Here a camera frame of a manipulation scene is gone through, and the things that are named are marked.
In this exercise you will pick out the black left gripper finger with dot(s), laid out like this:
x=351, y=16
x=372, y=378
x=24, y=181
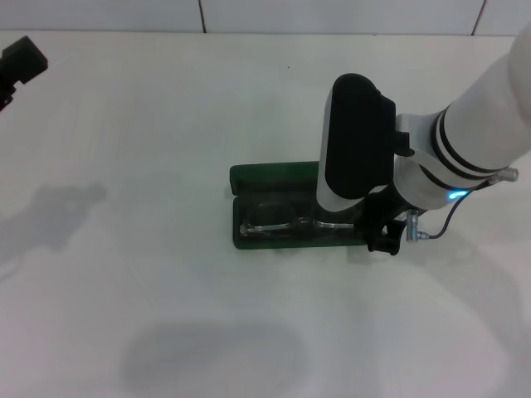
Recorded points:
x=25, y=60

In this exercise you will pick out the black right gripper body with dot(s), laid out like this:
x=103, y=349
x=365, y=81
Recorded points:
x=381, y=224

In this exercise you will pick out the clear white glasses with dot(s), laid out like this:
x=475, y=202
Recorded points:
x=290, y=226

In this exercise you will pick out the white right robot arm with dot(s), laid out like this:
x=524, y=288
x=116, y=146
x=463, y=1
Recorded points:
x=485, y=120

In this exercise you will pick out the green glasses case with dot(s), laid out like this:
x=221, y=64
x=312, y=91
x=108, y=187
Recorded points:
x=269, y=174

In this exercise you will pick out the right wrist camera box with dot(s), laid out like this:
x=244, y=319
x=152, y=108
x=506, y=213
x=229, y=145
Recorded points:
x=357, y=141

